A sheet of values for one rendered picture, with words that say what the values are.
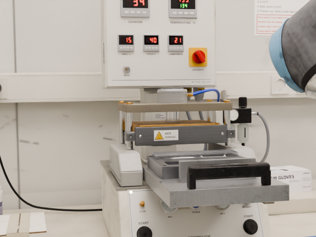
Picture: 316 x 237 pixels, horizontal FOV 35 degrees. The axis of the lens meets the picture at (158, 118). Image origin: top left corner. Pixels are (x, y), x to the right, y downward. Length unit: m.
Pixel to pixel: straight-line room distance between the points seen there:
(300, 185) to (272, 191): 0.84
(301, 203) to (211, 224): 0.58
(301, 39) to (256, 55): 1.08
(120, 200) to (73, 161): 0.68
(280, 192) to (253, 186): 0.05
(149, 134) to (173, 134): 0.06
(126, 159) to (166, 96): 0.23
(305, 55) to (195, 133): 0.48
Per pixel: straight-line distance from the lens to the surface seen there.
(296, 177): 1.74
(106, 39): 1.41
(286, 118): 1.95
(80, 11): 1.77
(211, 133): 1.23
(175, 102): 1.27
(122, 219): 1.09
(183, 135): 1.21
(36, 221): 1.22
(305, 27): 0.82
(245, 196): 0.89
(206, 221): 1.12
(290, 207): 1.64
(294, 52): 0.83
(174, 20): 1.45
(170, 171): 0.96
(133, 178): 1.11
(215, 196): 0.88
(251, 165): 0.89
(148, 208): 1.10
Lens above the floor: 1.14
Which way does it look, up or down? 3 degrees down
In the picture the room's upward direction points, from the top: 1 degrees counter-clockwise
